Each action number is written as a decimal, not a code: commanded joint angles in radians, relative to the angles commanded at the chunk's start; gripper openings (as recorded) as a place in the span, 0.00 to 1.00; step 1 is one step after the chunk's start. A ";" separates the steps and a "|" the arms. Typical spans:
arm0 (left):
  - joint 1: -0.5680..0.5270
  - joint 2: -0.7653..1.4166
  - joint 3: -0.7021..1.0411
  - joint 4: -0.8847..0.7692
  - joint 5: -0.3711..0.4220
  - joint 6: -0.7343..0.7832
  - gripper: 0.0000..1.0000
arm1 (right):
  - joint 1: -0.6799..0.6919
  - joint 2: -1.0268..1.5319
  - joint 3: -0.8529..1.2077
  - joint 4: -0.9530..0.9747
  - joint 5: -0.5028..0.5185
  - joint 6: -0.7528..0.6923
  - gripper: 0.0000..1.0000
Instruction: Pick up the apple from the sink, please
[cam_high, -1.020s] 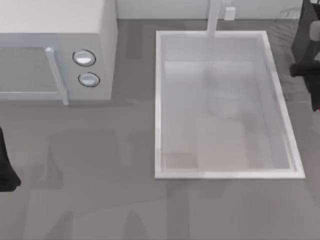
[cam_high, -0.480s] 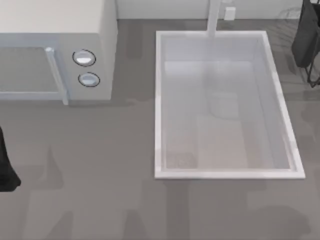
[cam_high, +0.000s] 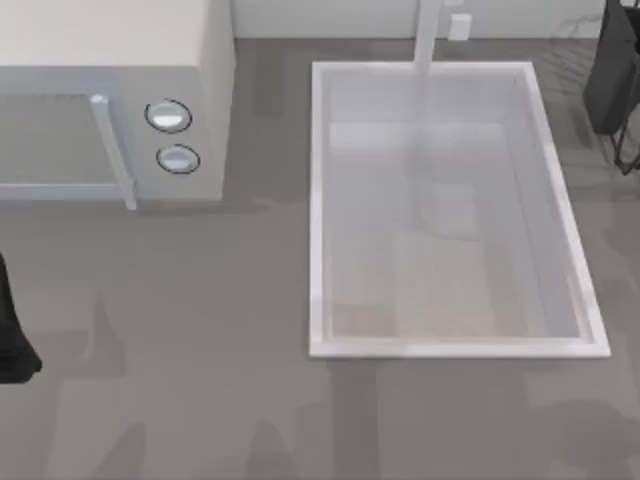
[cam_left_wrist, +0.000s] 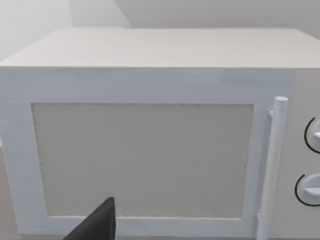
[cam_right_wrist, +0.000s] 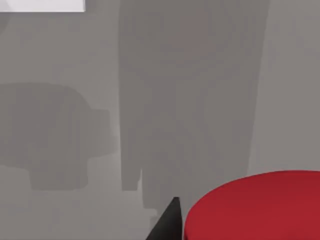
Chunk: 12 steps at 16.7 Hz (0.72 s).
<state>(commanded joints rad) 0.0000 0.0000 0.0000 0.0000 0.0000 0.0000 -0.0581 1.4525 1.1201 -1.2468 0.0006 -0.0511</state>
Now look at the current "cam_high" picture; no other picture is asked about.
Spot black chair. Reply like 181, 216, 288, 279
583, 0, 640, 176

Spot white wall socket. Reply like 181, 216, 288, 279
448, 12, 472, 41

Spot tall white tap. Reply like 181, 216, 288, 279
411, 0, 446, 76

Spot microwave door handle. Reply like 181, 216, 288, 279
89, 93, 138, 211

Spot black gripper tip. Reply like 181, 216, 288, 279
0, 253, 43, 385

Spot large microwave knob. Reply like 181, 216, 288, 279
143, 97, 194, 135

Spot small microwave knob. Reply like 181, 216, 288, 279
155, 143, 202, 176

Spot white sink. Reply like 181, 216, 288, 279
301, 60, 613, 360

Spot microwave door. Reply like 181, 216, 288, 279
0, 92, 126, 201

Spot pale microwave oven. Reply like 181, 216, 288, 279
0, 0, 236, 217

